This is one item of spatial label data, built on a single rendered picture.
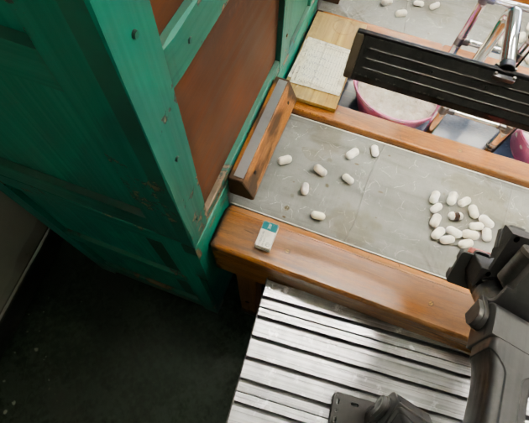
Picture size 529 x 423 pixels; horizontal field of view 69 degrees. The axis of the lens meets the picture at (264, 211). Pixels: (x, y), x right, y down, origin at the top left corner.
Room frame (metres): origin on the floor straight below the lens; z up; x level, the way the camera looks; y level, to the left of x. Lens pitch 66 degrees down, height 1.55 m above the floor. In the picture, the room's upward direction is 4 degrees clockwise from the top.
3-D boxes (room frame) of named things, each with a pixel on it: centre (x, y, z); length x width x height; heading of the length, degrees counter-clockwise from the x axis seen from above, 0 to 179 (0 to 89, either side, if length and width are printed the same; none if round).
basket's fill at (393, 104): (0.76, -0.35, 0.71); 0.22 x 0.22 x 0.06
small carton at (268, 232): (0.29, -0.01, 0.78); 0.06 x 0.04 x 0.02; 163
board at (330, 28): (0.83, -0.14, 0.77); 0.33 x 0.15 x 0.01; 163
